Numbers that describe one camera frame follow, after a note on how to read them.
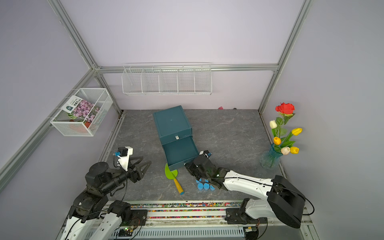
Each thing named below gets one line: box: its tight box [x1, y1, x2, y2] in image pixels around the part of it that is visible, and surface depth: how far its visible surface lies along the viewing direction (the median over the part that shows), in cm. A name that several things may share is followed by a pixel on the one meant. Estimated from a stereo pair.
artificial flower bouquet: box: [269, 102, 303, 156], surface depth 74 cm
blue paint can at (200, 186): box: [197, 182, 204, 191], surface depth 83 cm
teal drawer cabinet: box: [153, 105, 193, 146], surface depth 88 cm
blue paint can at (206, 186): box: [203, 182, 210, 191], surface depth 82 cm
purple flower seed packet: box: [61, 95, 100, 123], surface depth 75 cm
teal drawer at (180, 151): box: [162, 135, 200, 171], surface depth 86 cm
